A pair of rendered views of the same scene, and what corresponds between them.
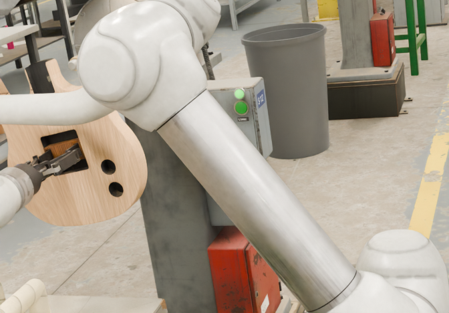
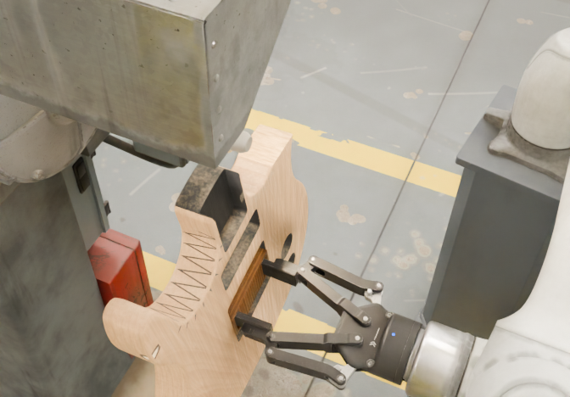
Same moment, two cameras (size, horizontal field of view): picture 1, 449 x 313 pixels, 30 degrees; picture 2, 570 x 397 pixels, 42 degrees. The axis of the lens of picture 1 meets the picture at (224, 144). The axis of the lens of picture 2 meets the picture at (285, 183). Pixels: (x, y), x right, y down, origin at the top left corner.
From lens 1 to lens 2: 2.03 m
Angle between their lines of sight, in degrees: 75
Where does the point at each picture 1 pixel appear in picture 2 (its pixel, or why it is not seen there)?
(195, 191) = (77, 233)
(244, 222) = not seen: outside the picture
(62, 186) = (246, 342)
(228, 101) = not seen: hidden behind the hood
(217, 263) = (120, 287)
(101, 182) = not seen: hidden behind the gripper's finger
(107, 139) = (289, 208)
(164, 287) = (63, 386)
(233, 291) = (136, 299)
